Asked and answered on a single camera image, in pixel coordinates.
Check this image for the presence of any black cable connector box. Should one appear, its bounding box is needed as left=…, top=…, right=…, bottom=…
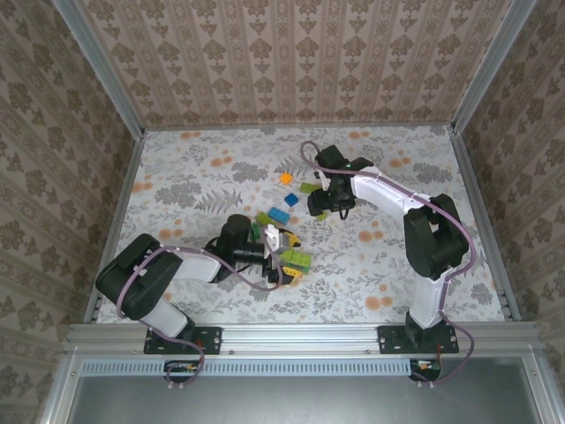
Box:
left=409, top=358, right=442, bottom=382
left=163, top=360, right=200, bottom=383

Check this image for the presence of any aluminium corner post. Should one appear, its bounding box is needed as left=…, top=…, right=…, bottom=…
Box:
left=449, top=0, right=539, bottom=133
left=51, top=0, right=147, bottom=138

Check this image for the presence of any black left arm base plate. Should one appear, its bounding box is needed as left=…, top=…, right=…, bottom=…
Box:
left=144, top=325, right=222, bottom=355

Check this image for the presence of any grey slotted cable duct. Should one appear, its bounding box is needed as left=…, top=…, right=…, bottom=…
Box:
left=81, top=358, right=410, bottom=376

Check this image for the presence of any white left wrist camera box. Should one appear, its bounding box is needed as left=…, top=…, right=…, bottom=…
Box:
left=263, top=223, right=288, bottom=255

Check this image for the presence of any aluminium front rail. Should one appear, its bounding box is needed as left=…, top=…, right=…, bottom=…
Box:
left=65, top=321, right=542, bottom=357

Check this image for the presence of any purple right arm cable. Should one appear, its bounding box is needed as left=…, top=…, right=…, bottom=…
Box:
left=299, top=140, right=478, bottom=390

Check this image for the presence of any aluminium side rail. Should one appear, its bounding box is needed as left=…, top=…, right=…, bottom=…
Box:
left=449, top=126, right=524, bottom=322
left=82, top=131, right=147, bottom=323

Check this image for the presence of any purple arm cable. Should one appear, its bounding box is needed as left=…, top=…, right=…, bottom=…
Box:
left=117, top=227, right=283, bottom=390
left=299, top=140, right=478, bottom=390

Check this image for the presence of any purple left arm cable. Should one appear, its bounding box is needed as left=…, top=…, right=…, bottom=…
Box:
left=117, top=227, right=283, bottom=390

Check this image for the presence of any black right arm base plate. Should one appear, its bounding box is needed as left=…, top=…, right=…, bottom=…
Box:
left=378, top=324, right=460, bottom=354

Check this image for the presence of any light blue two-by-four lego brick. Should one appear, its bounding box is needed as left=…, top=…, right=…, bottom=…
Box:
left=267, top=206, right=291, bottom=226

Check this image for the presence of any grey metal front panel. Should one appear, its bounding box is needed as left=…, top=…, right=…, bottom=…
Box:
left=65, top=374, right=542, bottom=424

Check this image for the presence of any aluminium back rail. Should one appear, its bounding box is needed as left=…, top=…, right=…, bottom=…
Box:
left=141, top=121, right=456, bottom=133

